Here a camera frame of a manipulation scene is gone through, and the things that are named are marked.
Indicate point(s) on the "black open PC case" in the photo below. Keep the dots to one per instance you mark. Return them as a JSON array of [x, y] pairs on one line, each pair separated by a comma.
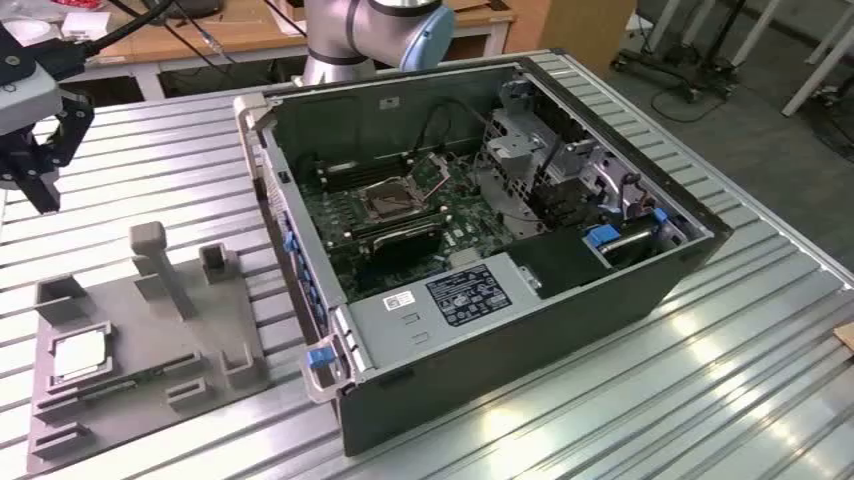
[[507, 375]]

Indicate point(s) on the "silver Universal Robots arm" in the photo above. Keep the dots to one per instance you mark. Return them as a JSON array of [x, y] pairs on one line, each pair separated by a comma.
[[374, 30]]

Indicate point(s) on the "silver power supply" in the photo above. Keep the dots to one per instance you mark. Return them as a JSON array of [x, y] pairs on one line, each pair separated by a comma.
[[394, 330]]

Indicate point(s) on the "grey parts rack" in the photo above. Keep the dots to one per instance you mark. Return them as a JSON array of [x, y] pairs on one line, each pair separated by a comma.
[[153, 340]]

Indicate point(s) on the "small blue cage clip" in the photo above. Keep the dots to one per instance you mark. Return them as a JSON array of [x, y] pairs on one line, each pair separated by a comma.
[[659, 216]]

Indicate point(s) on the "cardboard box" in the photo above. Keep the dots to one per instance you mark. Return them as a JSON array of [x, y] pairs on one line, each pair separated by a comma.
[[287, 17]]

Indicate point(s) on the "hard disk in blue carrier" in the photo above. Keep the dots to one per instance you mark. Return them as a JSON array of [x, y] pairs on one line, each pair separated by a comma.
[[603, 236]]

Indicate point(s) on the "metal drive cage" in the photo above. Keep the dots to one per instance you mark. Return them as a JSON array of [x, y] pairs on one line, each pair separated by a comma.
[[514, 150]]

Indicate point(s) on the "blue case latch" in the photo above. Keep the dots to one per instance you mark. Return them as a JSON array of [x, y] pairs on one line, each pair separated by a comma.
[[319, 359]]

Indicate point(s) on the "white small box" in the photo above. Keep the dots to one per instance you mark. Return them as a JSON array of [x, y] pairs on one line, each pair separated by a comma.
[[87, 25]]

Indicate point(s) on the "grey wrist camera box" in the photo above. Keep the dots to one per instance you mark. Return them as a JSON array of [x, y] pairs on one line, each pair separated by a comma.
[[20, 100]]

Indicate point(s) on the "black RAM slot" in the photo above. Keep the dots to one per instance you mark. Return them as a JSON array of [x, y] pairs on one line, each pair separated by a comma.
[[403, 226], [367, 179], [400, 220], [363, 167]]

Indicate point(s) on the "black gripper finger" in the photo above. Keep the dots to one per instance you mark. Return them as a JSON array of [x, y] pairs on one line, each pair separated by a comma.
[[40, 190]]

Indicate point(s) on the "green RAM stick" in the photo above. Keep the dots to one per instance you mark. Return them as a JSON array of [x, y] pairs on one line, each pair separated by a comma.
[[127, 382]]

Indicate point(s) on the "wooden block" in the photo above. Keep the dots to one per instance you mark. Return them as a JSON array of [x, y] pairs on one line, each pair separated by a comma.
[[846, 340]]

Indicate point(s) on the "white table frame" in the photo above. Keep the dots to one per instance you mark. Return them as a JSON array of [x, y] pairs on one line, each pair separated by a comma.
[[819, 70]]

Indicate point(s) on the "CPU socket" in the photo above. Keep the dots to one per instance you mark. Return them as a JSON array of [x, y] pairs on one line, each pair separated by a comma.
[[394, 202]]

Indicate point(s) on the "thin locking lever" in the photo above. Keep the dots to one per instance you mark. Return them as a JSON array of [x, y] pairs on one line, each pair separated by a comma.
[[446, 178]]

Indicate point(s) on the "black wrist connector block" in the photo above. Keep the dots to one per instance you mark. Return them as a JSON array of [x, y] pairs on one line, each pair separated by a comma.
[[63, 62]]

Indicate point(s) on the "silver CPU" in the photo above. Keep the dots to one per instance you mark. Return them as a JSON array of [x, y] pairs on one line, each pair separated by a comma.
[[81, 356]]

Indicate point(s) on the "black trolley with castors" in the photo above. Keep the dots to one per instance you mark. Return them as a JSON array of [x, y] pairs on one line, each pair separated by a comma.
[[694, 75]]

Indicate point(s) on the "green motherboard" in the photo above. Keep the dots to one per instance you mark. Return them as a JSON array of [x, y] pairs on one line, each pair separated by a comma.
[[467, 212]]

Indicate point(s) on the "blue card clip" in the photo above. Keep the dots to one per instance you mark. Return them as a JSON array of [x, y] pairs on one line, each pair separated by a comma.
[[319, 305], [309, 286], [300, 263], [288, 242]]

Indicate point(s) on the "wooden cabinet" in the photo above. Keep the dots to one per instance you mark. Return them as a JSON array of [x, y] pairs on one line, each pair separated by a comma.
[[580, 30]]

